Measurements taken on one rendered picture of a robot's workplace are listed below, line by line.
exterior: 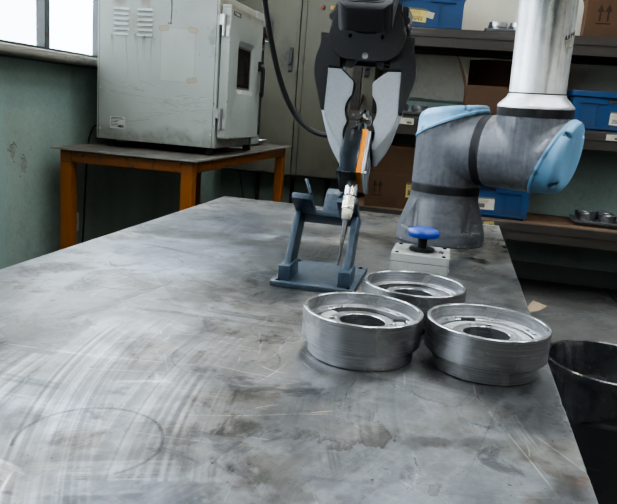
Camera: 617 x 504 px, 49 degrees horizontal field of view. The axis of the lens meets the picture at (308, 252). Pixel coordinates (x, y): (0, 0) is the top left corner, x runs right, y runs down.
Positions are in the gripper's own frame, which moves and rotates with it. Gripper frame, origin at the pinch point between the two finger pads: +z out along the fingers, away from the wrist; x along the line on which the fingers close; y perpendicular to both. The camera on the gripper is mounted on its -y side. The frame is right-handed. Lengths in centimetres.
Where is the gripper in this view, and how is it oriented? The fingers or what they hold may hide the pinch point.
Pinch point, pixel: (357, 152)
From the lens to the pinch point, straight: 67.1
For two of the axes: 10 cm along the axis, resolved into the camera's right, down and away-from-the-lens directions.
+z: -0.7, 9.7, 2.1
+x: -9.8, -1.1, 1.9
